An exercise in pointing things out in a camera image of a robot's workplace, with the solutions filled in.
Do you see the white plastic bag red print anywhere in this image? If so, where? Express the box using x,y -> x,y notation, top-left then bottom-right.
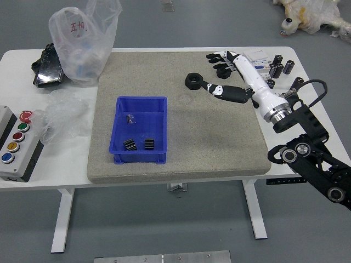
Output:
48,0 -> 123,88

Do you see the clear crumpled plastic bag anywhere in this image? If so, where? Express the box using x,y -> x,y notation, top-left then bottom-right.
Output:
32,89 -> 91,146

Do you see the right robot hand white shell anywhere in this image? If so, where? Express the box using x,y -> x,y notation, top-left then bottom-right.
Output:
201,50 -> 288,117

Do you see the grey metal plate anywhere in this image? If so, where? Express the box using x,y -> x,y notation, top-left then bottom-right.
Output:
93,250 -> 232,263

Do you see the flat white carton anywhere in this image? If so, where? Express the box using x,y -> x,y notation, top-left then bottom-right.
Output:
242,50 -> 271,64

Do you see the grey-brown mat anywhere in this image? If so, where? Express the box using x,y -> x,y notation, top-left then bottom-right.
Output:
86,50 -> 272,184

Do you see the plush toy in plastic wrap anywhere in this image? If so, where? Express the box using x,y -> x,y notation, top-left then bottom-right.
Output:
272,0 -> 351,44

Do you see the metal bracket under table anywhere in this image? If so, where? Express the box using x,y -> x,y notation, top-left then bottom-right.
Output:
166,182 -> 188,192

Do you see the big black gear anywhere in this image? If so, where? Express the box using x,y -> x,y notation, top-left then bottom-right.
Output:
122,138 -> 138,151

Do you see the big black nut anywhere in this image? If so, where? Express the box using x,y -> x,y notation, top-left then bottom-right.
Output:
184,72 -> 204,90

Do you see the white table leg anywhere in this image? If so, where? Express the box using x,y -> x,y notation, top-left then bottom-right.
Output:
242,180 -> 268,240
50,188 -> 75,253

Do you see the grey button control box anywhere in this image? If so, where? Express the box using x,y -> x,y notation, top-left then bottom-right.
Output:
0,105 -> 44,183

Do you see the black glossy tray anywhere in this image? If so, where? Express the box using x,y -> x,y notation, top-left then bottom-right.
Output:
31,43 -> 65,89

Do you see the white circuit breaker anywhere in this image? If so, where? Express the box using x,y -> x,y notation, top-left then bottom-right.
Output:
252,61 -> 272,83

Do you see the blue plastic box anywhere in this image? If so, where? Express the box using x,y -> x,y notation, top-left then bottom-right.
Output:
109,95 -> 168,165

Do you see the black table control panel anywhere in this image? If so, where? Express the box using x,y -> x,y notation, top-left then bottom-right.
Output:
266,178 -> 307,186

